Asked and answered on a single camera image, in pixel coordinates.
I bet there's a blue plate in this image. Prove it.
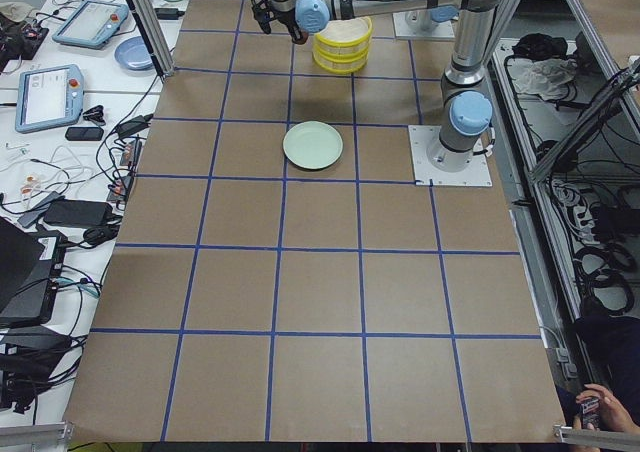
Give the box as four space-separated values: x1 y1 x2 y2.
114 36 154 71

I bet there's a smartphone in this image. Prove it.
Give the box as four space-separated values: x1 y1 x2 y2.
579 396 600 430

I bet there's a black power adapter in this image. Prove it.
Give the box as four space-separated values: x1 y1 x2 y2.
154 7 185 20

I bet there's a black power brick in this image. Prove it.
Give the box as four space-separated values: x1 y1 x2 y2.
43 200 113 228

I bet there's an aluminium frame post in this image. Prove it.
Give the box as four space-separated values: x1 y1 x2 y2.
125 0 174 80

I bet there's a teach pendant upper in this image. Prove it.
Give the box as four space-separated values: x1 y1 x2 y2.
52 0 130 49

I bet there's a teach pendant lower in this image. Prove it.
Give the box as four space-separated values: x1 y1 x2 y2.
15 64 84 134

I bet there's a white crumpled cloth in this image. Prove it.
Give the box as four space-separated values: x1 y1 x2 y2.
513 58 577 101

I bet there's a black laptop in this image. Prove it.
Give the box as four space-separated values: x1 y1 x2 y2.
1 218 67 328

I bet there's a person hand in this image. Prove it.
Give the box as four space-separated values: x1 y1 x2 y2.
576 384 639 435

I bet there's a light green plate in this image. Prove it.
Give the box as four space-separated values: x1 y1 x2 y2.
282 121 343 170

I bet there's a teach pendant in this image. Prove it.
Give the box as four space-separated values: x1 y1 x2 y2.
52 0 130 49
15 64 84 134

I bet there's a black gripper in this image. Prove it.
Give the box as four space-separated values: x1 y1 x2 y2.
251 0 309 45

